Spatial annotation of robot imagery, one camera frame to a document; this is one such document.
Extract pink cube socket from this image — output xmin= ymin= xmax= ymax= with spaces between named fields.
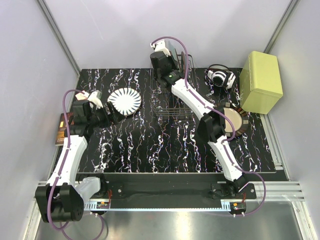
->
xmin=75 ymin=91 xmax=90 ymax=101

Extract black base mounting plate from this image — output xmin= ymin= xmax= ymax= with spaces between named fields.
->
xmin=76 ymin=170 xmax=288 ymax=211

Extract white blue striped plate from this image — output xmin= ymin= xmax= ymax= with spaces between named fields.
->
xmin=107 ymin=87 xmax=142 ymax=116

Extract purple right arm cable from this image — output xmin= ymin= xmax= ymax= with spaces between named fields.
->
xmin=151 ymin=36 xmax=267 ymax=218

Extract aluminium rail frame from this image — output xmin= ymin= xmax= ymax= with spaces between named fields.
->
xmin=22 ymin=181 xmax=318 ymax=240

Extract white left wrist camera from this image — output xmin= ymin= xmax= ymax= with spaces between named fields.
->
xmin=85 ymin=90 xmax=103 ymax=110

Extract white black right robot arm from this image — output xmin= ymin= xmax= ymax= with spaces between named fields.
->
xmin=150 ymin=51 xmax=249 ymax=199

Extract brown cream checkered plate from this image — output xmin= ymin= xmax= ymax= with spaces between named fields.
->
xmin=217 ymin=102 xmax=249 ymax=137

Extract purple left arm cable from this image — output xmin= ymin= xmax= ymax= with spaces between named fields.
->
xmin=47 ymin=89 xmax=111 ymax=238

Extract black white headphones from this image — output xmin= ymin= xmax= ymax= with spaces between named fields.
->
xmin=206 ymin=63 xmax=237 ymax=90

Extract dark cover book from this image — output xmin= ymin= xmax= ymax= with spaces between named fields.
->
xmin=55 ymin=112 xmax=74 ymax=147

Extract yellow green box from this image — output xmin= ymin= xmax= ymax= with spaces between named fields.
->
xmin=239 ymin=51 xmax=283 ymax=115

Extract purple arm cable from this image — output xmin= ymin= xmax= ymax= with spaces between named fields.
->
xmin=47 ymin=89 xmax=111 ymax=238
xmin=151 ymin=36 xmax=267 ymax=218

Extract light teal plate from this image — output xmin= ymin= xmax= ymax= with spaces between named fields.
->
xmin=166 ymin=40 xmax=179 ymax=65

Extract dark wire dish rack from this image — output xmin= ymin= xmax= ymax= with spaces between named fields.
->
xmin=150 ymin=54 xmax=199 ymax=120

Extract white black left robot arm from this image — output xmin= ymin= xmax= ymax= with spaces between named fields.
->
xmin=35 ymin=100 xmax=125 ymax=224

